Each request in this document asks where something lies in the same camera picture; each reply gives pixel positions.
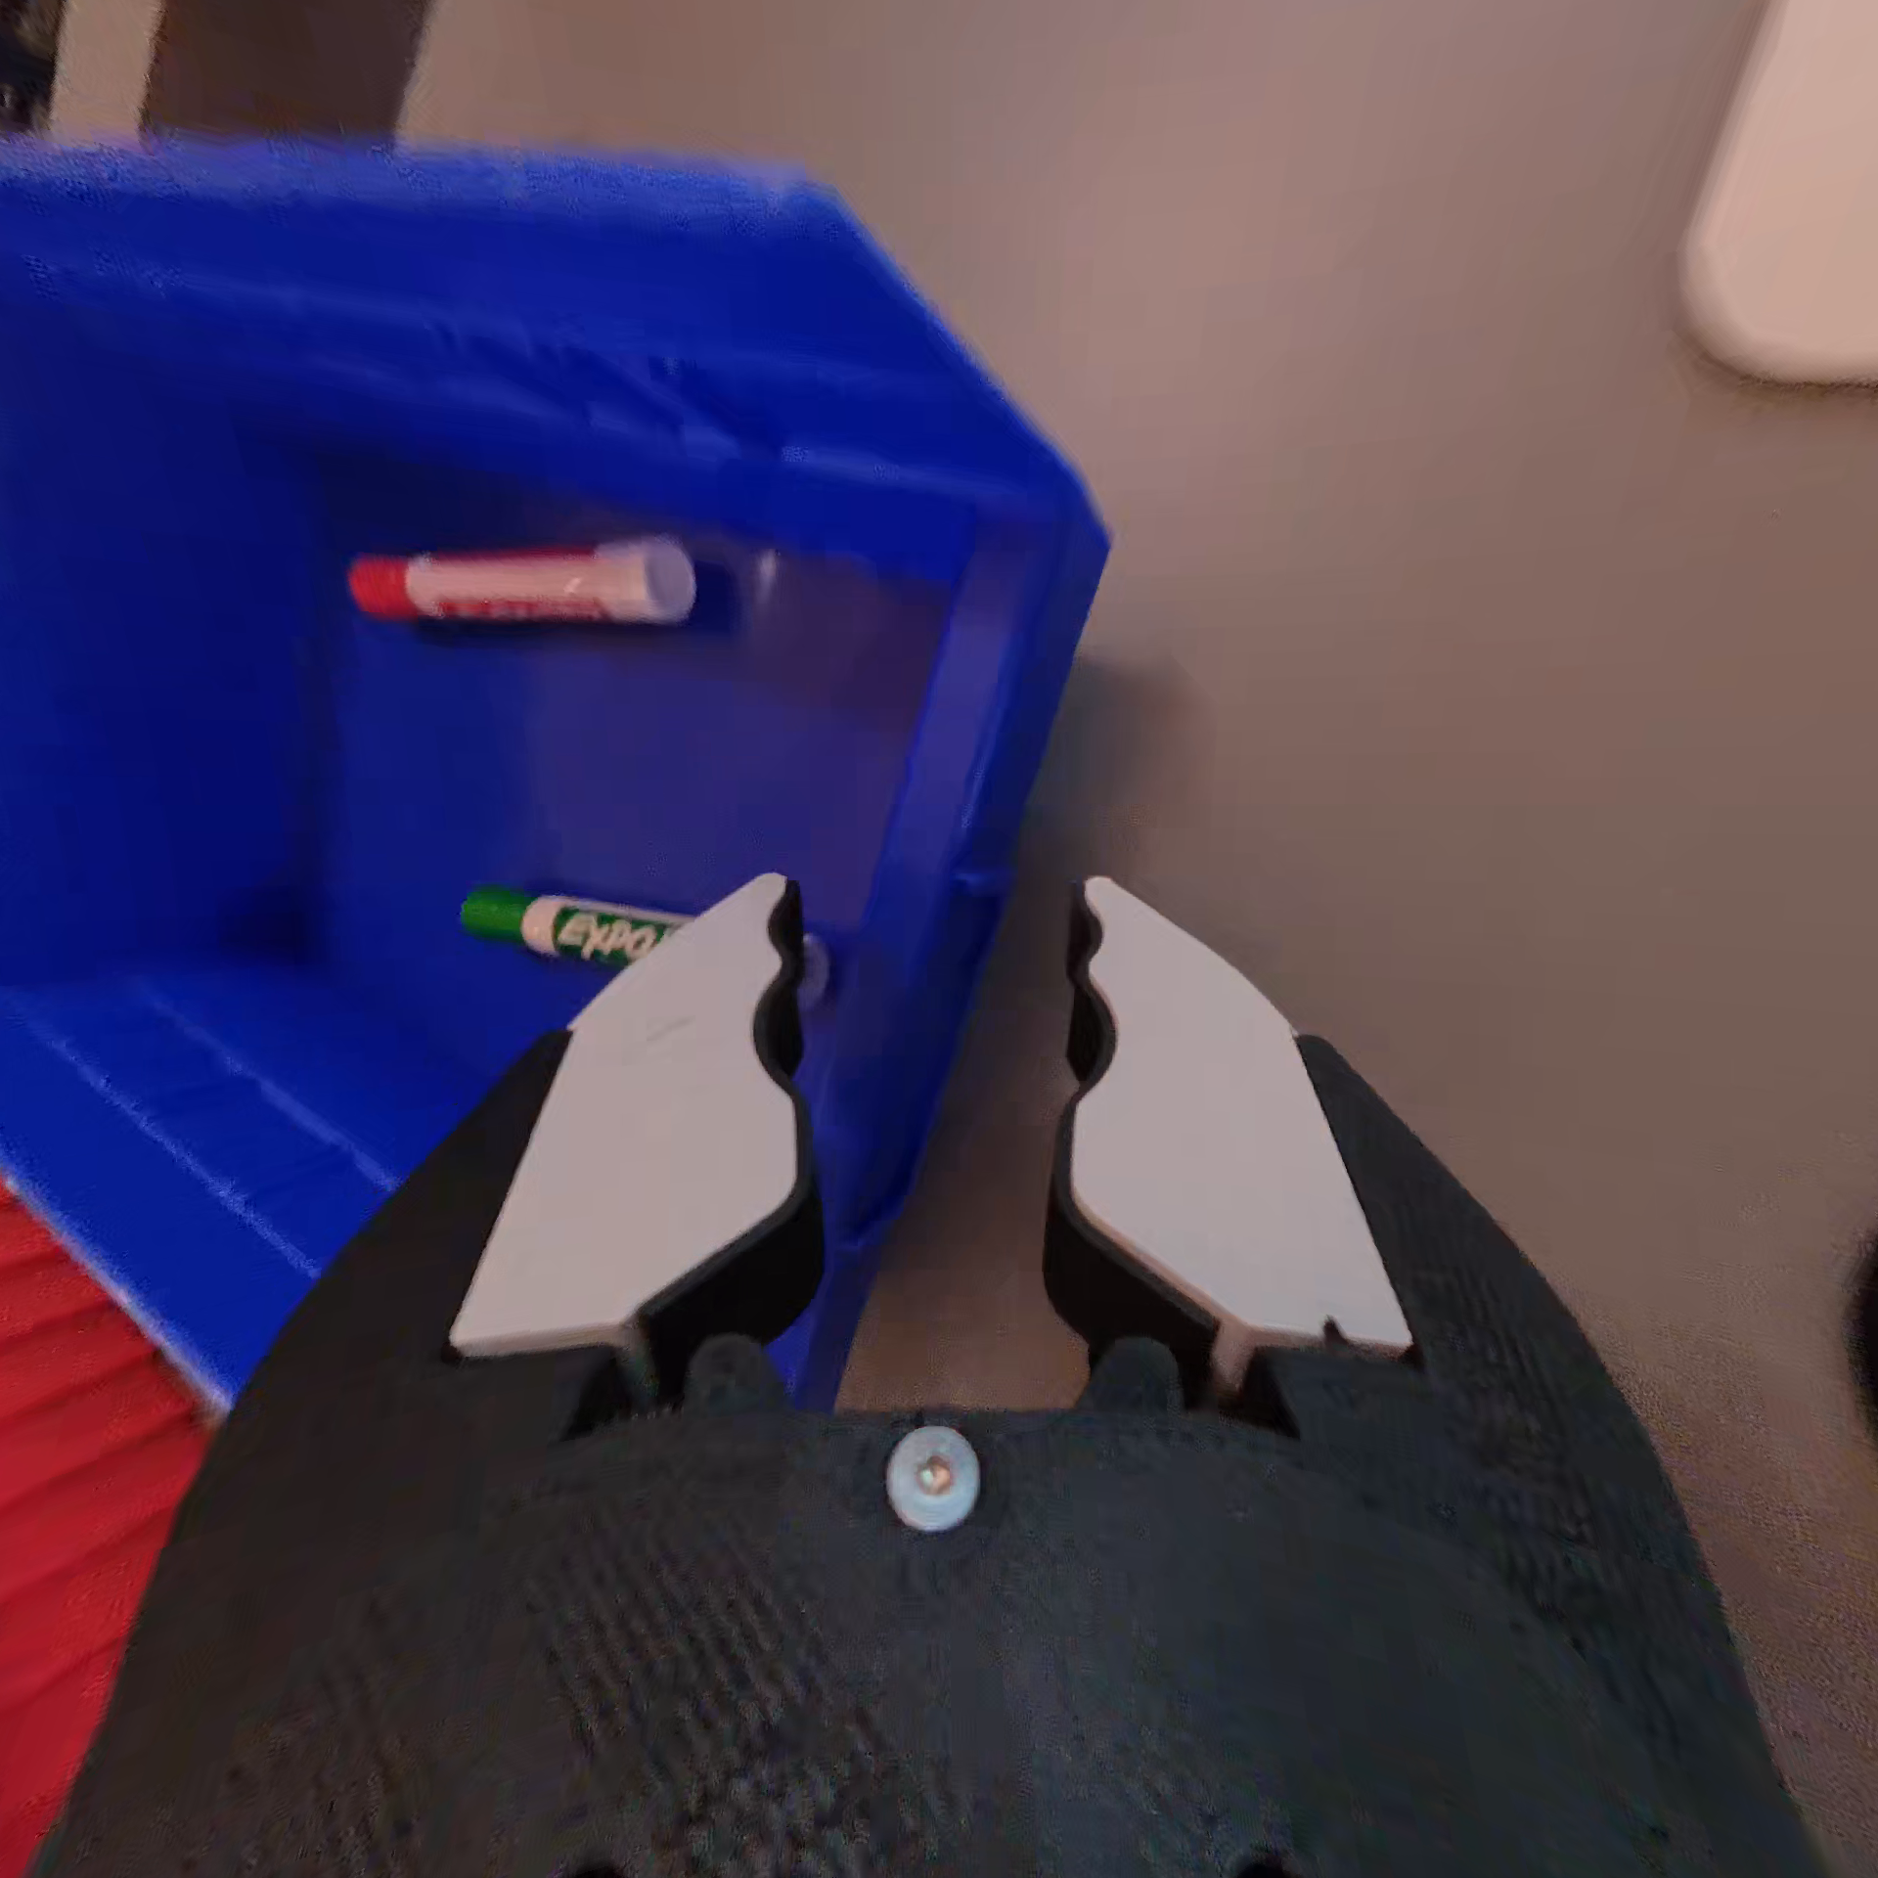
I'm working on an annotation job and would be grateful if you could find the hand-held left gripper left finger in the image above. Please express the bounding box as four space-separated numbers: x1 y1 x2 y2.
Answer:
449 873 827 1418

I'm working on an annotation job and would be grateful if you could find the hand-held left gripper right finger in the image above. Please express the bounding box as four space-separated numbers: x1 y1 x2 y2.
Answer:
1042 876 1417 1418

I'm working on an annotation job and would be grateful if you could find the green dry-erase marker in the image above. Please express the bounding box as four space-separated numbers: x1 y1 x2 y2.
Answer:
459 884 836 1002

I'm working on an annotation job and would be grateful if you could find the red dry-erase marker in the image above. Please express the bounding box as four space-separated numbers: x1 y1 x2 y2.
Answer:
347 534 705 631

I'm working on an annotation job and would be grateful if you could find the blue plastic bin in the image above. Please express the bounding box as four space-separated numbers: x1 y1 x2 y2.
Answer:
0 136 1114 1418

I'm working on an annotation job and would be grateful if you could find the red plastic bin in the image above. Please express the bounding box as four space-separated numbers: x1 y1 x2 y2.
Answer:
0 1170 230 1836

